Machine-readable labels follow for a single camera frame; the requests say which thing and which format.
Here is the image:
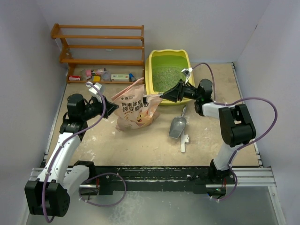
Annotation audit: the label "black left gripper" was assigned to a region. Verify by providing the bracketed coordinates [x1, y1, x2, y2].
[81, 95, 119, 121]

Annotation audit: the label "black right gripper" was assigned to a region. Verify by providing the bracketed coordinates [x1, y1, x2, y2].
[162, 79, 201, 103]

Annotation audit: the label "pink cat litter bag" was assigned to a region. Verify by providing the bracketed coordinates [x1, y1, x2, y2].
[111, 78, 163, 131]

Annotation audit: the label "grey metal litter scoop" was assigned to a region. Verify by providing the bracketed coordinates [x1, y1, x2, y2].
[168, 105, 187, 139]

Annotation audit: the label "white bag sealing clip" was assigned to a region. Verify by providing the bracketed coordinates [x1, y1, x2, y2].
[180, 132, 189, 153]

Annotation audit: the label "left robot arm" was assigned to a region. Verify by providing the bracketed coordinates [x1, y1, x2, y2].
[24, 93, 118, 223]

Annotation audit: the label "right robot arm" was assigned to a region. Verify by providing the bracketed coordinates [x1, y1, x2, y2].
[161, 79, 256, 183]

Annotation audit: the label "green litter granules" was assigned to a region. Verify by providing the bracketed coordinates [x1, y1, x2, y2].
[152, 66, 186, 92]

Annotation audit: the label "yellow green litter box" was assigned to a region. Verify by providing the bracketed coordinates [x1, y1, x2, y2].
[145, 49, 191, 95]

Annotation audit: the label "white rectangular box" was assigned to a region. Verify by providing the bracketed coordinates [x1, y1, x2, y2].
[111, 74, 129, 82]

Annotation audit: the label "red white small box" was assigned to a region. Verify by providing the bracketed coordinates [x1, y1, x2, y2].
[69, 75, 81, 81]

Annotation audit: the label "clear plastic cup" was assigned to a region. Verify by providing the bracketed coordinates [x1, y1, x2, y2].
[101, 71, 111, 82]

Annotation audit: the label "yellow sponge block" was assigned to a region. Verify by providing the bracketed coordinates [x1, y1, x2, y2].
[92, 75, 101, 83]

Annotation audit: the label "blue grey bottle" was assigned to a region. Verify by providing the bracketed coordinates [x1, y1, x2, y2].
[129, 74, 137, 82]

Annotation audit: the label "pink small package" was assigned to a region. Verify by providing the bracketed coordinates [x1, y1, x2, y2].
[85, 70, 92, 79]

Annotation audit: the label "wooden shelf rack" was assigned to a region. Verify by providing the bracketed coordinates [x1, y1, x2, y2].
[51, 23, 145, 83]

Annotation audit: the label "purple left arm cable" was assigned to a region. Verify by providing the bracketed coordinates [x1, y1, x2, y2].
[42, 81, 107, 223]

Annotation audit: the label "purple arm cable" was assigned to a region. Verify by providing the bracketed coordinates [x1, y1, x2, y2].
[191, 62, 279, 202]
[42, 81, 107, 223]

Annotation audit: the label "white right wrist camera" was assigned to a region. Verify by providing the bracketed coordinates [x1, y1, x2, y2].
[181, 67, 193, 83]

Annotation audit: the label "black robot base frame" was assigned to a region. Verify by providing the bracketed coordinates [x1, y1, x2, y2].
[75, 161, 237, 196]

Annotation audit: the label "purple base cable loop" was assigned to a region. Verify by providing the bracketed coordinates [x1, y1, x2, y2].
[78, 172, 128, 208]

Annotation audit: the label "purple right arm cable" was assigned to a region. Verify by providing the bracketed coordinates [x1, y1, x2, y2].
[191, 62, 279, 202]

